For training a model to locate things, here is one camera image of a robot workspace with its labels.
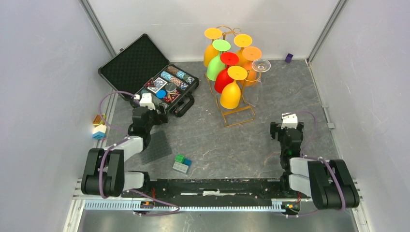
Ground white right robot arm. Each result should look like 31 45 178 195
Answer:
270 122 360 210

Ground white blue toy brick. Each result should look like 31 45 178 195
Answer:
92 124 107 140

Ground orange plastic wine glass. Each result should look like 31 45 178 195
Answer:
242 46 262 87

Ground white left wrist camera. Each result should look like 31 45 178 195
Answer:
132 93 156 110

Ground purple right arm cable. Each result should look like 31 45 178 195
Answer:
281 111 347 218

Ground green plastic wine glass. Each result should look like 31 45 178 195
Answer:
206 39 231 81

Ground grey building baseplate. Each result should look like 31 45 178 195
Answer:
141 131 172 164

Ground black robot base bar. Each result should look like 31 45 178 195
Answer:
139 178 307 207

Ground clear wine glass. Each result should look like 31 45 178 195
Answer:
246 58 271 107

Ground yellow plastic wine glass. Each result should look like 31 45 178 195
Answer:
203 28 222 67
234 34 252 66
220 65 248 109

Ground purple cube block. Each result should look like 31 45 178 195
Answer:
285 53 293 63

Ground yellow orange toy brick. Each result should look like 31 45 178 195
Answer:
92 114 106 127

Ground green grey blue bricks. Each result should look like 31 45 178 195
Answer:
172 154 192 174

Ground red plastic wine glass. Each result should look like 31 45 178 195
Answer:
214 52 239 93

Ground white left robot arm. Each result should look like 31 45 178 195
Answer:
80 105 168 199

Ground black poker chip case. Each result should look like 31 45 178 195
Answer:
98 33 199 117

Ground gold wire wine glass rack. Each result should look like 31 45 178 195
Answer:
203 26 262 127

